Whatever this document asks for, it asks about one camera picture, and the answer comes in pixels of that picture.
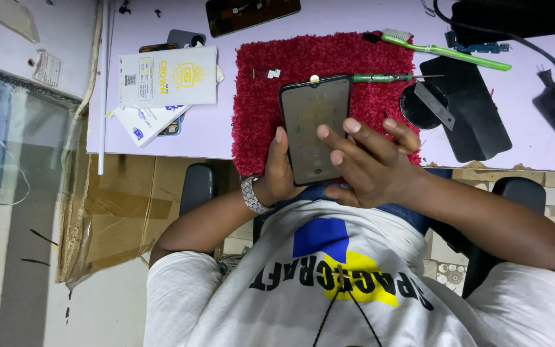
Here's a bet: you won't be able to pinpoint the person's right hand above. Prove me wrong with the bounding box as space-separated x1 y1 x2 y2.
316 117 424 209

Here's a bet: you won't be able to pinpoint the person's left hand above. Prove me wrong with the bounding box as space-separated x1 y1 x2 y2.
253 126 307 207

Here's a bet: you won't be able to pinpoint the black smartphone with notch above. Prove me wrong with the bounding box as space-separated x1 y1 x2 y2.
278 74 354 187

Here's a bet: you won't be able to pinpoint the silver metal wristwatch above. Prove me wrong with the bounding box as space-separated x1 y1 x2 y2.
240 174 277 216

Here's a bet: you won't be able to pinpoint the person's blue jeans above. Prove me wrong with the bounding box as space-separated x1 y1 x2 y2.
276 181 433 236

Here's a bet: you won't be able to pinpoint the red shaggy mat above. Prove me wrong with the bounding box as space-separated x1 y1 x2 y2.
231 31 423 177

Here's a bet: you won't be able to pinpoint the black round disc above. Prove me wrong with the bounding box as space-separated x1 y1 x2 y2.
399 80 450 130

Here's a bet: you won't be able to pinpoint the black chair armrest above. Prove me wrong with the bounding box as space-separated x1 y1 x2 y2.
179 163 216 218
432 176 547 300

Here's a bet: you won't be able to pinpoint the grey metal scraper blade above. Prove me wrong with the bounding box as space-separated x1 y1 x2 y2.
413 81 456 131

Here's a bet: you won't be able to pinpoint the phone under packets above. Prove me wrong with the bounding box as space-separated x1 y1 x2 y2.
158 114 186 138

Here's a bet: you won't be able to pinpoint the black phone screen panel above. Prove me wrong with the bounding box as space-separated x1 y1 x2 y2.
419 56 513 164

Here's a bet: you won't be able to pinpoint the person's white printed shirt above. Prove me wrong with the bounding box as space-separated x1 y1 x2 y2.
143 200 555 347

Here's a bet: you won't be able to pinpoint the green toothbrush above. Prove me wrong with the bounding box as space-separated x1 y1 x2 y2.
381 28 513 72

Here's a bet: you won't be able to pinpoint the white yellow screen protector packet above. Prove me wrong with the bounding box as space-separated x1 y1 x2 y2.
118 45 225 110

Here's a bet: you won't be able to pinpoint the white blue screen protector packet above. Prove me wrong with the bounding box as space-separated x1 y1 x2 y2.
113 104 192 148

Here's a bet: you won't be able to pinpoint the dark smartphone with cracked back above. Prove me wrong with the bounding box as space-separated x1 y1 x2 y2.
205 0 302 39

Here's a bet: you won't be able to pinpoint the small blue circuit board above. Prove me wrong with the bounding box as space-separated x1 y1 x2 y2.
445 30 510 54

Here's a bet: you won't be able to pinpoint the dark grey phone case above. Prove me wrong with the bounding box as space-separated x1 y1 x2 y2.
166 29 207 49

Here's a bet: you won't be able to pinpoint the brown cardboard sheet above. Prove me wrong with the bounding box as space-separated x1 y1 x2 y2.
55 115 240 290

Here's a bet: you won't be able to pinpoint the white plastic conduit pipe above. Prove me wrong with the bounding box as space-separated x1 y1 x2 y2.
97 0 110 176

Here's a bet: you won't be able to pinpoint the black flat device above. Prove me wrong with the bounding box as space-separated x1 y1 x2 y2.
451 0 555 40

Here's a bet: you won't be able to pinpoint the green handled screwdriver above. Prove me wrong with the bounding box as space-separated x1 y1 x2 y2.
352 72 445 84

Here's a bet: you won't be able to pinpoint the black neck cord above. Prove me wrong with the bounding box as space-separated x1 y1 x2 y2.
312 266 385 347

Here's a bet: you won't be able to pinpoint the black power cable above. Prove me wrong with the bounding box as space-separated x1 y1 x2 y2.
433 0 555 80

